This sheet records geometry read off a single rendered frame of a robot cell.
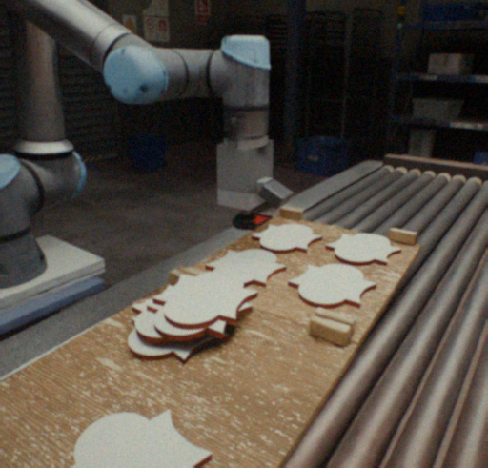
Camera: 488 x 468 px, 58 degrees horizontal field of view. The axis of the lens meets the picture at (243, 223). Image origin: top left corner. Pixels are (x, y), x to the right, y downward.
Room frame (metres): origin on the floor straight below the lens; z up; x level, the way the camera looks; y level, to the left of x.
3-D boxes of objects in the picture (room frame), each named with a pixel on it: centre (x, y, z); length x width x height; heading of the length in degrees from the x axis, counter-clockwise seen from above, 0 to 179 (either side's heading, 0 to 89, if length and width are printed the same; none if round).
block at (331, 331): (0.54, -0.12, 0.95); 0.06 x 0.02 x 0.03; 57
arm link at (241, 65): (0.75, 0.00, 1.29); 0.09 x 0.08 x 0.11; 66
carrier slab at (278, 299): (0.79, -0.13, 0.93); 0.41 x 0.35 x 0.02; 148
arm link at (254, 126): (0.75, 0.00, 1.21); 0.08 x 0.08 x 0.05
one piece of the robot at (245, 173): (0.74, -0.02, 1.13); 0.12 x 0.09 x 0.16; 59
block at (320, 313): (0.56, -0.13, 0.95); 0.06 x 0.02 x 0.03; 58
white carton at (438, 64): (5.06, -2.22, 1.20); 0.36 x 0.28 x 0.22; 38
